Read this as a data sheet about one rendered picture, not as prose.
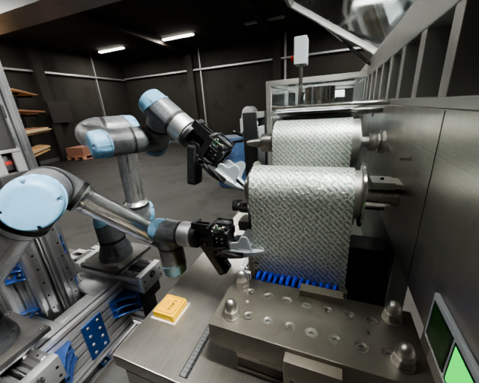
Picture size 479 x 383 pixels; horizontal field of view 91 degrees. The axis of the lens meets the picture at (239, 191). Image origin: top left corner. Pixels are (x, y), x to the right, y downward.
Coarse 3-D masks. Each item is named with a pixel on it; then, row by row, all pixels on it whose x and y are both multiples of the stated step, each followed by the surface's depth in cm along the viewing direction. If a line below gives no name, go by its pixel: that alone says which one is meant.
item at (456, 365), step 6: (456, 348) 24; (456, 354) 24; (456, 360) 24; (462, 360) 23; (450, 366) 25; (456, 366) 24; (462, 366) 23; (450, 372) 25; (456, 372) 24; (462, 372) 23; (450, 378) 25; (456, 378) 24; (462, 378) 23; (468, 378) 22
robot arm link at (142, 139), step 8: (136, 128) 66; (144, 128) 67; (136, 136) 65; (144, 136) 66; (152, 136) 67; (160, 136) 67; (168, 136) 69; (144, 144) 66; (152, 144) 68; (160, 144) 70; (168, 144) 73; (152, 152) 72; (160, 152) 72
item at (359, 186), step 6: (360, 174) 52; (360, 180) 51; (360, 186) 50; (360, 192) 50; (354, 198) 50; (360, 198) 50; (354, 204) 51; (360, 204) 50; (354, 210) 51; (360, 210) 51; (354, 216) 52
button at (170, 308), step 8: (168, 296) 72; (176, 296) 72; (160, 304) 70; (168, 304) 70; (176, 304) 69; (184, 304) 70; (160, 312) 67; (168, 312) 67; (176, 312) 67; (168, 320) 66
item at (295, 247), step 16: (256, 224) 61; (272, 224) 59; (288, 224) 57; (304, 224) 56; (320, 224) 54; (336, 224) 53; (256, 240) 62; (272, 240) 60; (288, 240) 59; (304, 240) 57; (320, 240) 56; (336, 240) 54; (256, 256) 64; (272, 256) 62; (288, 256) 60; (304, 256) 59; (320, 256) 57; (336, 256) 56; (288, 272) 62; (304, 272) 60; (320, 272) 58; (336, 272) 57
